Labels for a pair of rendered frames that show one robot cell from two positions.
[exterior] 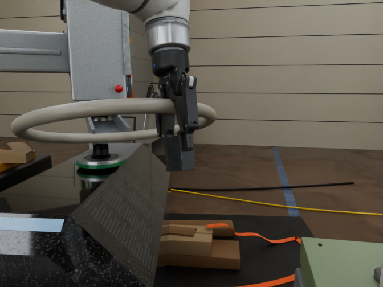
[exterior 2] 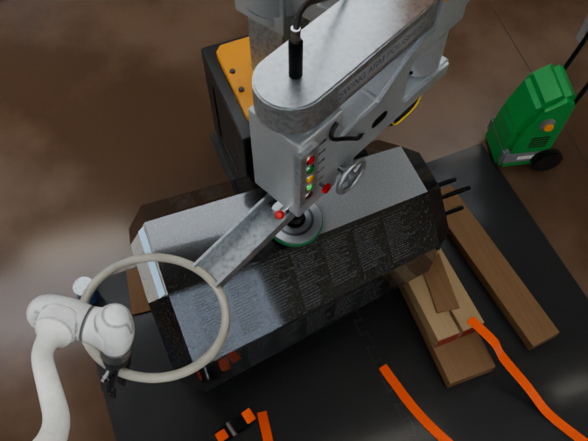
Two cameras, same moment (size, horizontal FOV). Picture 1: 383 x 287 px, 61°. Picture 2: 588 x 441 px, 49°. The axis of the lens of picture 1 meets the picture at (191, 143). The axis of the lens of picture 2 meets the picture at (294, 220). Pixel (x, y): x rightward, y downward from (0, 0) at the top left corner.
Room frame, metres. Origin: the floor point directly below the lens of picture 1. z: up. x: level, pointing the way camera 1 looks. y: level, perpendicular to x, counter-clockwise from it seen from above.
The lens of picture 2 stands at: (0.88, -0.71, 3.08)
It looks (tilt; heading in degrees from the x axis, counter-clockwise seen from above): 61 degrees down; 63
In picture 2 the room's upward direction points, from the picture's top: straight up
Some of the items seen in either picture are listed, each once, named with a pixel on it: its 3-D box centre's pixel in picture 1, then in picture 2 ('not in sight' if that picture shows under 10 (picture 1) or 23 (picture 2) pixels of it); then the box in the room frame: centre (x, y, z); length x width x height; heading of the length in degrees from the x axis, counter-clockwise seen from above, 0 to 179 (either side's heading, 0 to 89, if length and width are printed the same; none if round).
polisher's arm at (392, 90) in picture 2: not in sight; (374, 90); (1.82, 0.53, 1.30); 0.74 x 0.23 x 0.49; 20
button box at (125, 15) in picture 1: (124, 40); (305, 175); (1.42, 0.28, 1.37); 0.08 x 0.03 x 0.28; 20
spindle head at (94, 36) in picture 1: (94, 54); (311, 137); (1.52, 0.44, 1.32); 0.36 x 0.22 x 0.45; 20
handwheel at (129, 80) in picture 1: (121, 82); (343, 171); (1.60, 0.34, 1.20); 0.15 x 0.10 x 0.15; 20
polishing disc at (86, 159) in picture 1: (101, 158); (294, 220); (1.45, 0.41, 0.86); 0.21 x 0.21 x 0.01
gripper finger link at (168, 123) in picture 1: (168, 111); not in sight; (0.67, 0.05, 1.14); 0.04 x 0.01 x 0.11; 125
